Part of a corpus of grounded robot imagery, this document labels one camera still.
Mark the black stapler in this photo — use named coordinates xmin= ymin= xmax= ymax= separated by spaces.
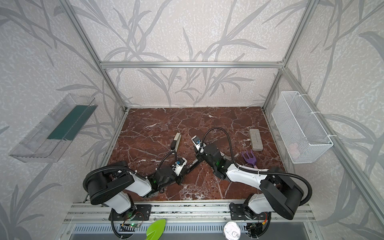
xmin=181 ymin=159 xmax=200 ymax=176

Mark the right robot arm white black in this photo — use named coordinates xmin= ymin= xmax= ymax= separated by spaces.
xmin=194 ymin=140 xmax=313 ymax=220

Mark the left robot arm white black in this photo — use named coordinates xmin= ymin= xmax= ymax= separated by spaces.
xmin=83 ymin=158 xmax=187 ymax=218

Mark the purple pink hand rake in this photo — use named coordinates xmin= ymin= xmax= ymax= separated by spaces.
xmin=242 ymin=150 xmax=257 ymax=169

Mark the green leaf sticker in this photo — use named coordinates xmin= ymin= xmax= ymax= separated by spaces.
xmin=146 ymin=219 xmax=166 ymax=240

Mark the small green circuit board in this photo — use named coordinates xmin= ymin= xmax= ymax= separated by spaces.
xmin=121 ymin=223 xmax=142 ymax=229

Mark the round silver can lid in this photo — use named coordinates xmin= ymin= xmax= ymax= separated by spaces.
xmin=223 ymin=222 xmax=241 ymax=240

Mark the pink item in basket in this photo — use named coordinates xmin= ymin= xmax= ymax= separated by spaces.
xmin=288 ymin=143 xmax=301 ymax=160

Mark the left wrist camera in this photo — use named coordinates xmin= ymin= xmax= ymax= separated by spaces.
xmin=173 ymin=158 xmax=187 ymax=176

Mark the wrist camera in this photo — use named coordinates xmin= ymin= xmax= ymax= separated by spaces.
xmin=192 ymin=136 xmax=205 ymax=154
xmin=173 ymin=158 xmax=187 ymax=176

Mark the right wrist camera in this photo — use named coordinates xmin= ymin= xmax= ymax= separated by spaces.
xmin=192 ymin=136 xmax=205 ymax=154

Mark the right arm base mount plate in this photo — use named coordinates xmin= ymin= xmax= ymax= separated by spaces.
xmin=229 ymin=203 xmax=267 ymax=221

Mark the white wire mesh basket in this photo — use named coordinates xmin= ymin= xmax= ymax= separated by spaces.
xmin=272 ymin=91 xmax=334 ymax=164

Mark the clear plastic wall tray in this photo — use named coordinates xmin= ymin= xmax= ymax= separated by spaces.
xmin=9 ymin=94 xmax=98 ymax=163

